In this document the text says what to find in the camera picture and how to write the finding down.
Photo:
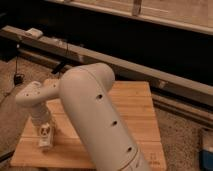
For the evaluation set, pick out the small clear plastic bottle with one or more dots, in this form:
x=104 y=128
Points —
x=45 y=136

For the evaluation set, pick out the blue white container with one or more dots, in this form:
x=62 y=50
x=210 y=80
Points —
x=206 y=152

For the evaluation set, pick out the light wooden board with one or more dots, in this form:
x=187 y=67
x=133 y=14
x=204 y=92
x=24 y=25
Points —
x=134 y=103

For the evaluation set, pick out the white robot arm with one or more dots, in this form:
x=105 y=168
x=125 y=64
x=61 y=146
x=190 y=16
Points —
x=83 y=92

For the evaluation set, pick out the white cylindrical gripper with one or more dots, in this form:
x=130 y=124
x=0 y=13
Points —
x=41 y=119

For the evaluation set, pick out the small white box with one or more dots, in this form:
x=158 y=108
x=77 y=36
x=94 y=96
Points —
x=34 y=33

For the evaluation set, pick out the long wooden beam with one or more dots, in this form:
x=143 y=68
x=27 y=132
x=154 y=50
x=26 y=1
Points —
x=168 y=82

